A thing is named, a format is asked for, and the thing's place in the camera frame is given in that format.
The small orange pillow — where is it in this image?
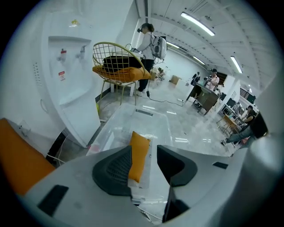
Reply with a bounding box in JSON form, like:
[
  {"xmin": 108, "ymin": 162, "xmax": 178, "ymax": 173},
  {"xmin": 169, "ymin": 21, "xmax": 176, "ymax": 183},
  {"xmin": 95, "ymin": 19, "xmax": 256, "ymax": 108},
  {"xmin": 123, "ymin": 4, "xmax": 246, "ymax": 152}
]
[{"xmin": 128, "ymin": 131, "xmax": 151, "ymax": 184}]

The black floor cable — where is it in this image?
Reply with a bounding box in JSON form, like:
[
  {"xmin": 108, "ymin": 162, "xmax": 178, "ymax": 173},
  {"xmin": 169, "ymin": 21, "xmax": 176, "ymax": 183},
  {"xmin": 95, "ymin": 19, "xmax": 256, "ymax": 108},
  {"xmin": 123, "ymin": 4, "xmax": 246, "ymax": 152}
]
[{"xmin": 146, "ymin": 74, "xmax": 185, "ymax": 107}]

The black pillow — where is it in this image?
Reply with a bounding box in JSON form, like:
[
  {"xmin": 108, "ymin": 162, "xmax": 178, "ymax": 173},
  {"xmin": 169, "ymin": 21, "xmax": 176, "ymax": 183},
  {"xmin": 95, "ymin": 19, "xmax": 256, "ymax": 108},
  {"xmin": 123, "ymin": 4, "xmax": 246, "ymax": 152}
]
[{"xmin": 102, "ymin": 55, "xmax": 143, "ymax": 73}]

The large orange pillow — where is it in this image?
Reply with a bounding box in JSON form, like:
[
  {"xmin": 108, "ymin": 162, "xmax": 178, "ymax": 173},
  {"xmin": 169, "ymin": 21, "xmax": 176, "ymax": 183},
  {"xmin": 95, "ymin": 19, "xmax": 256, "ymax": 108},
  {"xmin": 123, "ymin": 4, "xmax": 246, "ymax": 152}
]
[{"xmin": 0, "ymin": 118, "xmax": 56, "ymax": 196}]

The white water dispenser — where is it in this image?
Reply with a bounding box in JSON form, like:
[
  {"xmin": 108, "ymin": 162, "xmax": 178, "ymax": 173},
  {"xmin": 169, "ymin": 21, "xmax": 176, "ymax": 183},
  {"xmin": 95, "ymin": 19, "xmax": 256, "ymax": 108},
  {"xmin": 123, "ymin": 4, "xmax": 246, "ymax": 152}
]
[{"xmin": 32, "ymin": 13, "xmax": 102, "ymax": 149}]

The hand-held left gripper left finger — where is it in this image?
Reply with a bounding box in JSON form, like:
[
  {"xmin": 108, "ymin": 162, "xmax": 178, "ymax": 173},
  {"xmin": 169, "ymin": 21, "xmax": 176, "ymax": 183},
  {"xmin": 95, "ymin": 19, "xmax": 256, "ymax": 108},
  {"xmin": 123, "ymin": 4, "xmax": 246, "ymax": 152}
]
[{"xmin": 92, "ymin": 145, "xmax": 134, "ymax": 197}]

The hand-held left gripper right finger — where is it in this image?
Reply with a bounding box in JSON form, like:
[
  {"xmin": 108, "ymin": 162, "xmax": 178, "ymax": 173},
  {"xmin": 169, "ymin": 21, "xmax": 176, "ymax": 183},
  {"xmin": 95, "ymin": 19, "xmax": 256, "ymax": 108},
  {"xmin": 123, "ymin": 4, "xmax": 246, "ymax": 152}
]
[{"xmin": 156, "ymin": 145, "xmax": 198, "ymax": 187}]

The white power cable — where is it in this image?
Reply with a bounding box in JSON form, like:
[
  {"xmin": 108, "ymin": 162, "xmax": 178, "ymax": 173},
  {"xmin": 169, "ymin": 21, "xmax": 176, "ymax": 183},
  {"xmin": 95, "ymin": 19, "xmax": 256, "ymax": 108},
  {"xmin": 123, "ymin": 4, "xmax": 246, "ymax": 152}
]
[{"xmin": 45, "ymin": 133, "xmax": 67, "ymax": 167}]

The cardboard box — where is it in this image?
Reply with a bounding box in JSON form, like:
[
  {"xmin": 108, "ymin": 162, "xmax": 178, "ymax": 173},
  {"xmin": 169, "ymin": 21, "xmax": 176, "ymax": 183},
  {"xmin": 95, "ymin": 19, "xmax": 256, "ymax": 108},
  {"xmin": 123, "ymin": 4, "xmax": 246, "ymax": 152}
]
[{"xmin": 169, "ymin": 74, "xmax": 182, "ymax": 86}]

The gold wire chair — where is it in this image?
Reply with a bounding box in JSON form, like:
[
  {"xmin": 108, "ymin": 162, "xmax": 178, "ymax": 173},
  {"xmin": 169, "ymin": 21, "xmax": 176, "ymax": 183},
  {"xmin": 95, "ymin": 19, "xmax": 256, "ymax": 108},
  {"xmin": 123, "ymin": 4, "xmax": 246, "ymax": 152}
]
[{"xmin": 92, "ymin": 42, "xmax": 146, "ymax": 111}]

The clear plastic storage bin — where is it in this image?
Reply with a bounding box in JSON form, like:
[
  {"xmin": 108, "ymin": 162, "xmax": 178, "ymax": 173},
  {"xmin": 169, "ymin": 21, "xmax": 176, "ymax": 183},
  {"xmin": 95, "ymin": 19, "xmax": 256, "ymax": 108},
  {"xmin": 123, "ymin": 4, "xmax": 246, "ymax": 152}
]
[{"xmin": 86, "ymin": 103, "xmax": 174, "ymax": 206}]

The light wooden table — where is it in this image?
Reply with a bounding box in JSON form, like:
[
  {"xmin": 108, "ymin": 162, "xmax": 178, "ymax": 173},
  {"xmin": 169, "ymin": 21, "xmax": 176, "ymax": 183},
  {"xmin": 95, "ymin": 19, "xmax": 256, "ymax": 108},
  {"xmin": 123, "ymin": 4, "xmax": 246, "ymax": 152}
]
[{"xmin": 216, "ymin": 113, "xmax": 242, "ymax": 136}]

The dark wooden desk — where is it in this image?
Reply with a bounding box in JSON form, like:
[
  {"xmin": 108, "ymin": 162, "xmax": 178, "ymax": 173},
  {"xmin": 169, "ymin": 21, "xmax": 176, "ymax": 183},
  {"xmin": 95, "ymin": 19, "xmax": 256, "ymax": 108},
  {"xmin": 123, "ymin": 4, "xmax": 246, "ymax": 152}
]
[{"xmin": 185, "ymin": 82, "xmax": 220, "ymax": 116}]

